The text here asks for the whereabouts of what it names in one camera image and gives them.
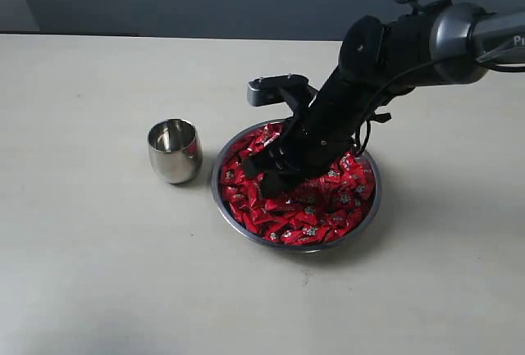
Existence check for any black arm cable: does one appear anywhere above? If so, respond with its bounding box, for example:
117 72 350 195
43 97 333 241
352 0 525 155

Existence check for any round stainless steel bowl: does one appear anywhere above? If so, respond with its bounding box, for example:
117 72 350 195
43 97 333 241
211 118 383 253

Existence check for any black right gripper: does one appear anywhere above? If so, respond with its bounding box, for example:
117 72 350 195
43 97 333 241
242 64 394 198

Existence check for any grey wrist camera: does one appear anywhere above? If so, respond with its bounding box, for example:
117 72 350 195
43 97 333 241
247 74 318 117

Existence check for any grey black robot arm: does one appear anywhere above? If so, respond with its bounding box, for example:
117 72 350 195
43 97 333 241
243 0 524 198

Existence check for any steel cup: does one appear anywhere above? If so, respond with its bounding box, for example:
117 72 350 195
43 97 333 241
147 119 203 184

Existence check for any red wrapped candy pile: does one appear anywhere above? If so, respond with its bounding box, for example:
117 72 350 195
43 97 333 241
219 122 376 246

